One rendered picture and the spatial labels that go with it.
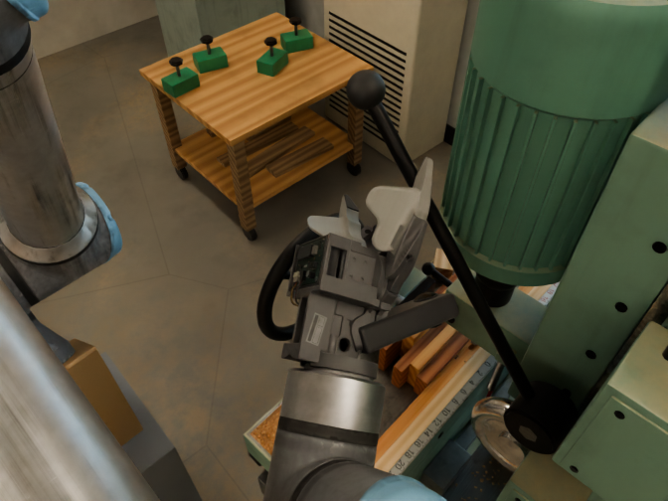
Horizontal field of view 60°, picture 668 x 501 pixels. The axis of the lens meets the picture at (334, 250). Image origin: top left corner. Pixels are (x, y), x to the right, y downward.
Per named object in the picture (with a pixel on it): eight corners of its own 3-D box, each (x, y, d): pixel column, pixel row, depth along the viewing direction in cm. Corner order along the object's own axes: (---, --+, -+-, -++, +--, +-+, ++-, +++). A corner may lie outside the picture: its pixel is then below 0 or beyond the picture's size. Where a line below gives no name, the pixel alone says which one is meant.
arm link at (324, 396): (399, 437, 50) (343, 424, 58) (407, 380, 51) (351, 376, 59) (307, 421, 46) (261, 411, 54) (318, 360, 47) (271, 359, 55)
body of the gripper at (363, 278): (333, 224, 51) (307, 362, 47) (412, 250, 54) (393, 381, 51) (296, 239, 57) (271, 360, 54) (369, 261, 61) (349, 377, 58)
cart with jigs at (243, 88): (284, 116, 281) (274, -16, 233) (367, 174, 254) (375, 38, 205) (168, 178, 252) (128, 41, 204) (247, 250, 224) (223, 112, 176)
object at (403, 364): (453, 317, 95) (458, 299, 92) (461, 323, 95) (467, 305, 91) (391, 383, 88) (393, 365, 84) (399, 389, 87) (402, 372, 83)
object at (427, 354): (481, 302, 97) (487, 282, 93) (489, 308, 97) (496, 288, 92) (406, 382, 88) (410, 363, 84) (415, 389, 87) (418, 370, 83)
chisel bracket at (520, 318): (464, 295, 88) (474, 259, 81) (547, 351, 81) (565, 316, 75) (434, 325, 84) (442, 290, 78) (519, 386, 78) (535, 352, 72)
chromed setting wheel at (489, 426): (471, 419, 78) (490, 374, 68) (555, 484, 72) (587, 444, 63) (458, 435, 76) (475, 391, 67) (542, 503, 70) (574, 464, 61)
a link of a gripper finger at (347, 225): (310, 181, 63) (320, 238, 56) (356, 198, 66) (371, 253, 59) (296, 202, 65) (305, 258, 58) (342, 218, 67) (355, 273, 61)
